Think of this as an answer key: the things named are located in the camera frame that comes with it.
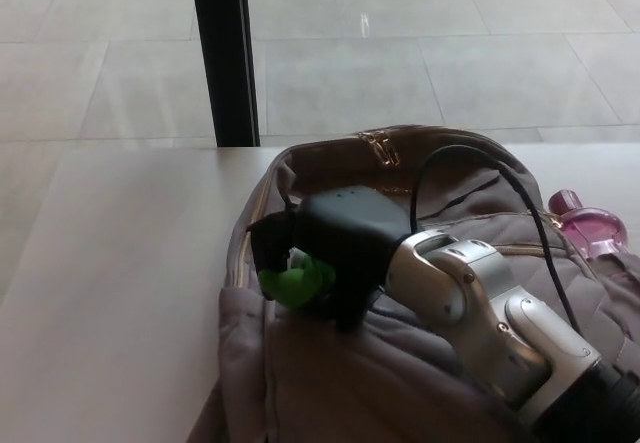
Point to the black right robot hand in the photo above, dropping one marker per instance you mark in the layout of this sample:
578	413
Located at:
350	233

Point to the grey quilted backpack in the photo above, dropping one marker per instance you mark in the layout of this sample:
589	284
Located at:
350	388

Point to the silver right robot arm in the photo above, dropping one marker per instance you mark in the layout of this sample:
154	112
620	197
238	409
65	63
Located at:
490	323

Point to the purple glass perfume bottle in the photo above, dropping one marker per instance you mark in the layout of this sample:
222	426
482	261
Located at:
595	228

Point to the black window frame post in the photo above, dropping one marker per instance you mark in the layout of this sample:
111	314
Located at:
225	63

